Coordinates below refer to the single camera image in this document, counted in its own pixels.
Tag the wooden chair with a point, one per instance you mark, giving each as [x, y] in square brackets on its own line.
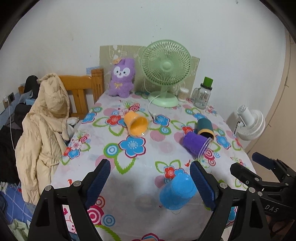
[79, 84]

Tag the orange plastic cup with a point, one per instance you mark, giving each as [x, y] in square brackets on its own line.
[136, 124]

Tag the blue plastic cup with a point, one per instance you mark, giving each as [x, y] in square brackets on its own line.
[178, 192]

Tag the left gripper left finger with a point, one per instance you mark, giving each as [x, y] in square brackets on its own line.
[48, 222]

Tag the purple plastic cup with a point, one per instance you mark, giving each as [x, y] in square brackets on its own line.
[196, 144]

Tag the white floor fan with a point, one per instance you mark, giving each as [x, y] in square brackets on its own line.
[251, 125]

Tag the green desk fan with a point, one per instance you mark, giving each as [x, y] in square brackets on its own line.
[165, 63]

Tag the purple plush toy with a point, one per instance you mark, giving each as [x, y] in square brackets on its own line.
[122, 75]

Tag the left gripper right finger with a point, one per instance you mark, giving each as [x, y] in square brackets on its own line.
[250, 221]

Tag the floral tablecloth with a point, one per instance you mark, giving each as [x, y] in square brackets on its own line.
[128, 207]

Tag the cotton swab container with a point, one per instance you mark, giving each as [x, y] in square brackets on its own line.
[183, 94]

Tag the beige puffer jacket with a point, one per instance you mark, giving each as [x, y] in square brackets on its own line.
[42, 143]

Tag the teal and yellow cup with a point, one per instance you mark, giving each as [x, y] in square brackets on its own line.
[205, 128]

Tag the glass jar green lid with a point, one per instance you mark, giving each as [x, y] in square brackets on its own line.
[201, 95]

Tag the white fan cable plug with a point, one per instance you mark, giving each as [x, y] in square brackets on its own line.
[156, 115]

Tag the beige patterned wall board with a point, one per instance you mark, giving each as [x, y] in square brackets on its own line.
[109, 53]

